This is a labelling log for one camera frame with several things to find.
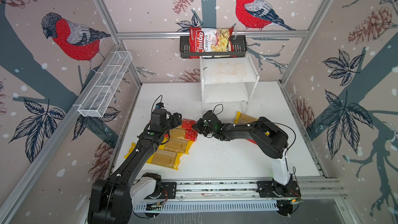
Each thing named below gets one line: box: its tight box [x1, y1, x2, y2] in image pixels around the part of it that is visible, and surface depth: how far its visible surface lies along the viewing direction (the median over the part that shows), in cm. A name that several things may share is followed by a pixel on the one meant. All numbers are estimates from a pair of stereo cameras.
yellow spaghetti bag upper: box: [158, 136, 194, 155], surface depth 89 cm
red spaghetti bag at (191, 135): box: [185, 129, 198, 142], surface depth 92 cm
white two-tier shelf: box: [199, 54, 260, 115], surface depth 84 cm
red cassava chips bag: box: [189, 26, 237, 60], surface depth 89 cm
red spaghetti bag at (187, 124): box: [181, 118, 197, 130], surface depth 96 cm
